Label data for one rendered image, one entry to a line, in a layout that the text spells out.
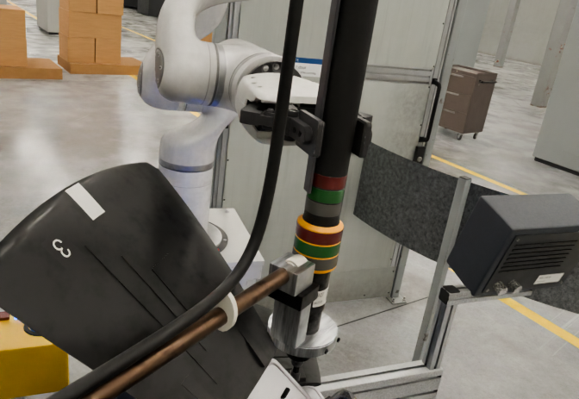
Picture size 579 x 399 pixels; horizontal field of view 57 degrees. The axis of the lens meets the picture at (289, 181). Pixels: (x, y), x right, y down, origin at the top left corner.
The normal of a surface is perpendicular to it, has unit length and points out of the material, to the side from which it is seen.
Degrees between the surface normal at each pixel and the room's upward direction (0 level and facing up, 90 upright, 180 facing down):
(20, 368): 90
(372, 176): 90
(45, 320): 53
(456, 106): 90
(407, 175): 90
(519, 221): 15
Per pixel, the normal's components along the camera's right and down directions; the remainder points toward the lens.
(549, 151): -0.82, 0.09
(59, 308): 0.73, -0.37
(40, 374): 0.36, 0.36
